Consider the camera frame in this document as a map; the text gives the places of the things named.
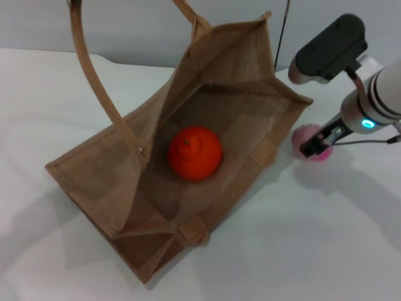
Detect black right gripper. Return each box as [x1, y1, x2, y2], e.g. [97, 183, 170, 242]
[299, 113, 357, 157]

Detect pink peach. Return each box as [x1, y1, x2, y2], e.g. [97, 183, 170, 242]
[291, 124, 335, 163]

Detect orange fruit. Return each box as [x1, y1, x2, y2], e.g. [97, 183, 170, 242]
[167, 125, 224, 183]

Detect brown jute handbag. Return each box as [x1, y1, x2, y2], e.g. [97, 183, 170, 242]
[44, 0, 314, 285]

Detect black cable with metal plug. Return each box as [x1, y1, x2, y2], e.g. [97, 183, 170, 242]
[331, 134, 400, 147]

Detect short black camera cable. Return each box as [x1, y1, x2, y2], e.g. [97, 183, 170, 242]
[346, 65, 367, 95]

